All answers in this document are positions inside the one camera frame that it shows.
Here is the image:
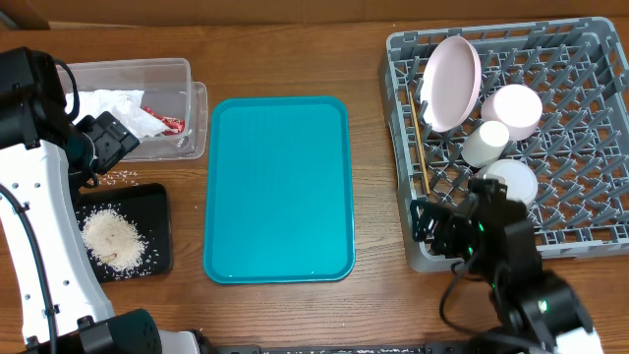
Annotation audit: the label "red snack wrapper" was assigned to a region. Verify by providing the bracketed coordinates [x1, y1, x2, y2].
[143, 106, 186, 136]

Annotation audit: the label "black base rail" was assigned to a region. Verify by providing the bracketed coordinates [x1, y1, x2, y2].
[196, 339, 561, 354]

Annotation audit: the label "rice leftovers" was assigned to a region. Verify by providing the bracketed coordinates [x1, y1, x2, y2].
[80, 206, 159, 283]

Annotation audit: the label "wooden chopstick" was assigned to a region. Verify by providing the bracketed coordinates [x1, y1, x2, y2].
[408, 88, 430, 196]

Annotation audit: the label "grey dishwasher rack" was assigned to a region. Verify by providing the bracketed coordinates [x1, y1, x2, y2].
[379, 17, 628, 272]

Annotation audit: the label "clear plastic bin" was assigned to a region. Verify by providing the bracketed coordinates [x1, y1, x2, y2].
[58, 58, 208, 162]

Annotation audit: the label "white cup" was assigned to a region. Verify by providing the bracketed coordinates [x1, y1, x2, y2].
[461, 121, 509, 168]

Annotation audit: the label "grey bowl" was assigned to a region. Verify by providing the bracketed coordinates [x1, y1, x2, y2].
[475, 159, 539, 207]

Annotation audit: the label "teal serving tray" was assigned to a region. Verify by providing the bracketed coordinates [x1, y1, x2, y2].
[202, 96, 356, 284]

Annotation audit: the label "scattered rice grains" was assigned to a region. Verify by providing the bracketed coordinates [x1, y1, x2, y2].
[99, 170, 139, 186]

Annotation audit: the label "large white plate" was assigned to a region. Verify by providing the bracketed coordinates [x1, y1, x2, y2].
[420, 36, 482, 133]

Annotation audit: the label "black tray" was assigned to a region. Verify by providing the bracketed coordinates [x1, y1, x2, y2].
[74, 184, 173, 283]

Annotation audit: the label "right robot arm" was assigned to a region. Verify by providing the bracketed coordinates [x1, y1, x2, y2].
[410, 178, 602, 353]

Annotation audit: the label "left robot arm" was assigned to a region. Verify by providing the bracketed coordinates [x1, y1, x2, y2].
[1, 47, 215, 353]

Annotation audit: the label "white napkin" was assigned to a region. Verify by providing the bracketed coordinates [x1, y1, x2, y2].
[73, 89, 144, 125]
[114, 101, 168, 138]

